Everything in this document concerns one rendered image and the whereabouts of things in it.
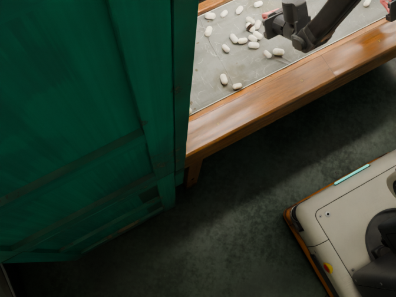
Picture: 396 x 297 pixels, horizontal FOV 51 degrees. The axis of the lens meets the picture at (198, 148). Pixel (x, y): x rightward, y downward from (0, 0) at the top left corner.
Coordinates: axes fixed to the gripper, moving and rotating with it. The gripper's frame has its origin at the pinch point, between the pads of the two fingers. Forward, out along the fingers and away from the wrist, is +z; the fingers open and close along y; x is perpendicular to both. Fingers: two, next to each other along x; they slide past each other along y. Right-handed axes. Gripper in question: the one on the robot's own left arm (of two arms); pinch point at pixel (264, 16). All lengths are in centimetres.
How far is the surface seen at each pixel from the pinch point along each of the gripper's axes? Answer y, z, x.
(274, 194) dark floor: 4, 14, 95
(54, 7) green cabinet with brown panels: 60, -77, -48
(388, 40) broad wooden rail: -36.0, -15.6, 20.2
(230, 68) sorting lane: 15.6, -0.5, 11.4
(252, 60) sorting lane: 7.7, -1.3, 12.1
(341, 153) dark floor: -37, 15, 94
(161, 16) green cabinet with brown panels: 51, -75, -42
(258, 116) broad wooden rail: 17.0, -17.2, 21.9
